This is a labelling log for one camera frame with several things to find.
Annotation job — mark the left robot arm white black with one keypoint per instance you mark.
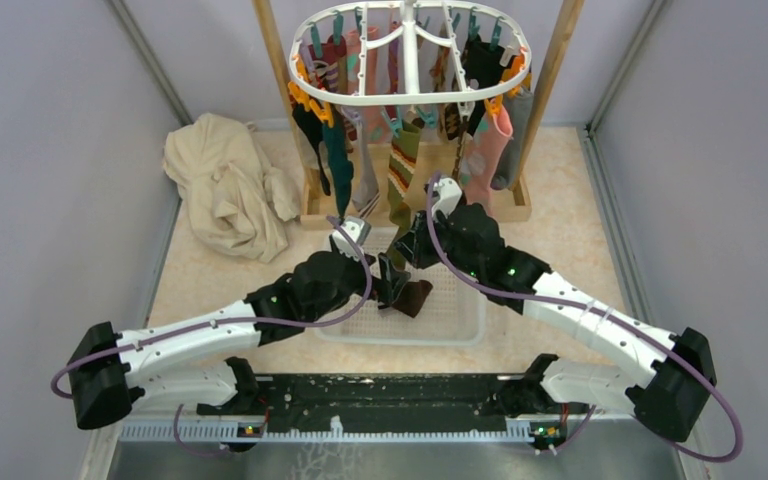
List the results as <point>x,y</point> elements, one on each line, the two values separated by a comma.
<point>112,374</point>

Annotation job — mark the dark teal sock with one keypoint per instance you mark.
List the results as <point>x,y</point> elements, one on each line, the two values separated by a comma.
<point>341,168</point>

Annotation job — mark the grey sock with red stripes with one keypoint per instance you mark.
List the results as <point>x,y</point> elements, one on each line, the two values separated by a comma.
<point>367,194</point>

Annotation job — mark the green striped sock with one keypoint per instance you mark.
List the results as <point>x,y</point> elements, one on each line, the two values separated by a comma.
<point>401,168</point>

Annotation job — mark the pink sock with green patches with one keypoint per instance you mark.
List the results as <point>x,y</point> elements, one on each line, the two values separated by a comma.
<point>494,132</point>

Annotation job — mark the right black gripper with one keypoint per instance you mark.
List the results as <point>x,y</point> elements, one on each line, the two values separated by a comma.
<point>413,245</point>

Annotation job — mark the plain grey sock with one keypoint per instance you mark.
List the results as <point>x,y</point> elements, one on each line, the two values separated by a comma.
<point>519,108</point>

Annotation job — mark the white oval clip hanger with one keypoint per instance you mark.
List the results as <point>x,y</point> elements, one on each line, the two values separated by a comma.
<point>410,25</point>

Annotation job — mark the wooden hanger rack frame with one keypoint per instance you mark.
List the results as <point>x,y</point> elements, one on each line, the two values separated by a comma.
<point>431,155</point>

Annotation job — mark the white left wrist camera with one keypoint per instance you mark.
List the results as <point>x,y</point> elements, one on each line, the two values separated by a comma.
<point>350,238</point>

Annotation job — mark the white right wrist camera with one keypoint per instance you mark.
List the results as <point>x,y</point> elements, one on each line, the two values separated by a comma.
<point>445,196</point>

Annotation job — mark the aluminium rail frame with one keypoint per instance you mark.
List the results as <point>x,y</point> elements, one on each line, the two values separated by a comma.
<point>595,444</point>

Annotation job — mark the beige crumpled cloth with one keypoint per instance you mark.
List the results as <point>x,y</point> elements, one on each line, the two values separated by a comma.
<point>237,200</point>

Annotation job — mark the white plastic mesh basket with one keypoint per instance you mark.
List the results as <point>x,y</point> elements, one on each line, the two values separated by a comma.
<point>434,309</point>

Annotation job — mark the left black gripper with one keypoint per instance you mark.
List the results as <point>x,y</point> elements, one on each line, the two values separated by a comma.
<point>390,282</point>

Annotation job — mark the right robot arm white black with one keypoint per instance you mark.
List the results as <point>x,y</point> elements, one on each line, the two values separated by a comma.
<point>656,375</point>

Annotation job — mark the brown yellow argyle sock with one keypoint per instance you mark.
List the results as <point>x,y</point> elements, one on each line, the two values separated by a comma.
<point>457,127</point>

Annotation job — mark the black sock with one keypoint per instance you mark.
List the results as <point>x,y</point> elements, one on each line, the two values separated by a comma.
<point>312,129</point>

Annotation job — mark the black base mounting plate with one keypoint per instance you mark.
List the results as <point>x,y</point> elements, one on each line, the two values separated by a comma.
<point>401,403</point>

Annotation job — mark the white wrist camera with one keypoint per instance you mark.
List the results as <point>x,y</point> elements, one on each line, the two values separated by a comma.
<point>445,196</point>
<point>350,238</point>

